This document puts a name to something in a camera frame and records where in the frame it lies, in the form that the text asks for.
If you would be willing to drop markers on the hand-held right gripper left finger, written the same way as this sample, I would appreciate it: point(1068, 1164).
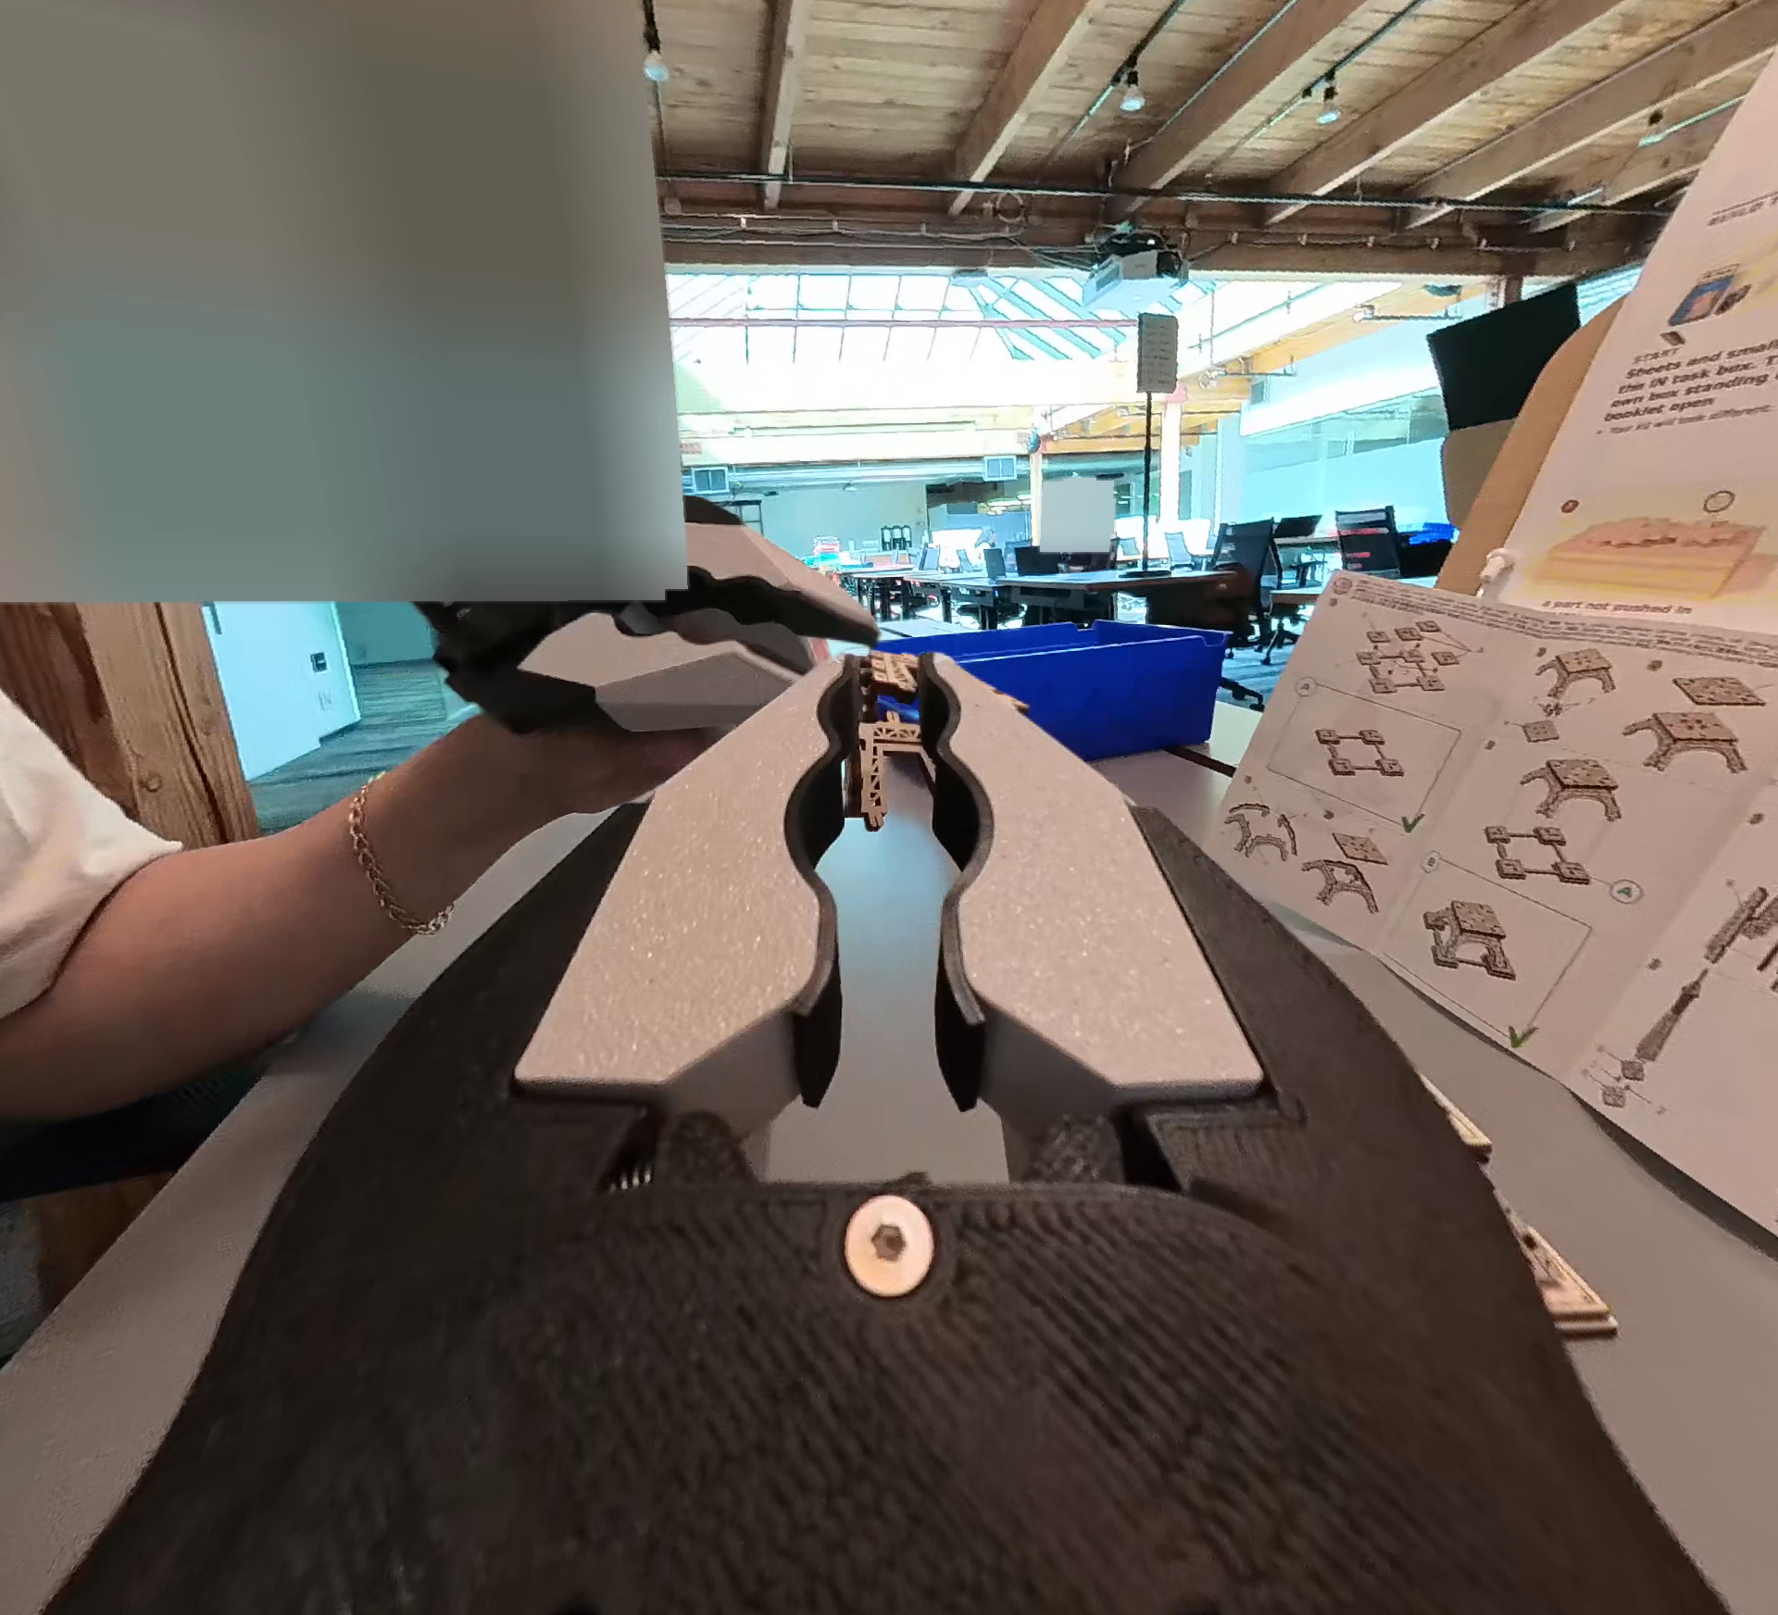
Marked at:
point(694, 921)

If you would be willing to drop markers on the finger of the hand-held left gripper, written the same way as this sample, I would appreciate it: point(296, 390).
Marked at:
point(778, 595)
point(667, 679)

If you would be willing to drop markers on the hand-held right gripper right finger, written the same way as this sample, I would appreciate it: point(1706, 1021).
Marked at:
point(1096, 921)

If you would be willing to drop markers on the wooden tower section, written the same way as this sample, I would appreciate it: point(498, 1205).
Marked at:
point(878, 782)

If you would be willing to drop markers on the person's left forearm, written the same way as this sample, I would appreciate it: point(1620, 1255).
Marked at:
point(250, 934)

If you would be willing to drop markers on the person's left hand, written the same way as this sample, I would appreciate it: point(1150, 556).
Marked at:
point(555, 775)

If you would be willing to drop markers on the blue plastic bin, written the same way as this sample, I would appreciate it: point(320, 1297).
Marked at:
point(1083, 684)

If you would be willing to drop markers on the black office chair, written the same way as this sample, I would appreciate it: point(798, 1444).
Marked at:
point(1368, 543)
point(1243, 573)

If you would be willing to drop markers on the white instruction booklet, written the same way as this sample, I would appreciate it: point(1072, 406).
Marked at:
point(1500, 810)

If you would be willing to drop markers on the sign on pole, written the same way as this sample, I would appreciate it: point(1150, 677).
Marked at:
point(1157, 351)

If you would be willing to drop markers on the white printed shirt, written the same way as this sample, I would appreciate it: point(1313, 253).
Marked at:
point(68, 866)

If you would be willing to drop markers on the ceiling projector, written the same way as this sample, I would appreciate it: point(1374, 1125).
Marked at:
point(1131, 267)

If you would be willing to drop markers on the wooden tower base model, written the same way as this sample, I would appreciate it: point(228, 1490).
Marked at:
point(1563, 1290)

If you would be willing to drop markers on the brown cardboard backing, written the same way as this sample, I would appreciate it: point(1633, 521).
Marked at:
point(1513, 490)

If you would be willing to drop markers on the black panel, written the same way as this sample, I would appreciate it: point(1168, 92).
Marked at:
point(1500, 366)

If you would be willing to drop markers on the instruction poster with orange pictures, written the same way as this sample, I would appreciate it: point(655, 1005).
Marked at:
point(1667, 477)

